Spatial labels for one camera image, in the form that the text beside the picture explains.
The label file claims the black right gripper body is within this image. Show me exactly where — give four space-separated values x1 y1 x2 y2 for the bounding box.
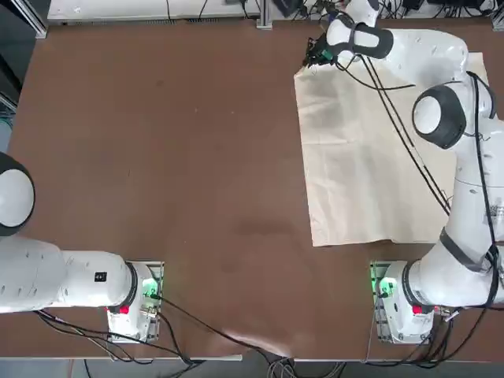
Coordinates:
314 33 336 66

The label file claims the beige tablecloth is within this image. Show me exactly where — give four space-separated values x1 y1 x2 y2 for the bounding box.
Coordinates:
294 50 491 248

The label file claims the white panel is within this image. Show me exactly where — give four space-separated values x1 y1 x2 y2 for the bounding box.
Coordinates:
46 0 261 21

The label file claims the dark cabinet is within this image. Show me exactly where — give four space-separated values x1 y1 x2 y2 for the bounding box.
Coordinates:
0 0 24 115

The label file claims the aluminium profile post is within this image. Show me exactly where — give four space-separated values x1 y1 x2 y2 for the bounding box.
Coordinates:
256 0 273 29

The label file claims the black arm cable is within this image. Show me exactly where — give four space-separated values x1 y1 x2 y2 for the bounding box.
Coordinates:
334 54 417 92
365 58 452 209
360 54 453 217

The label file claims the aluminium frame bar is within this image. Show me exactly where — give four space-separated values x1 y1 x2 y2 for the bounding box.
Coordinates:
9 0 49 39

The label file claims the long black power cable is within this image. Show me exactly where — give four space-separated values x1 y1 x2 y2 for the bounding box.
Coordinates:
151 293 293 358

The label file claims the thin grey wire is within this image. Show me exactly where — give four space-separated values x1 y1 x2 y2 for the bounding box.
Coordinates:
365 310 375 362

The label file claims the grey cable bundle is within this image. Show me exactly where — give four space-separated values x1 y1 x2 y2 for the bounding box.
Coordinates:
267 356 347 378

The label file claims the aluminium edge rail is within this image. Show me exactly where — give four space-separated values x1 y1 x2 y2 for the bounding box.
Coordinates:
189 354 243 362

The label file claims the black base cable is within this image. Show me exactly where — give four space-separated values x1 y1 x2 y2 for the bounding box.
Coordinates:
393 291 504 371
35 309 190 364

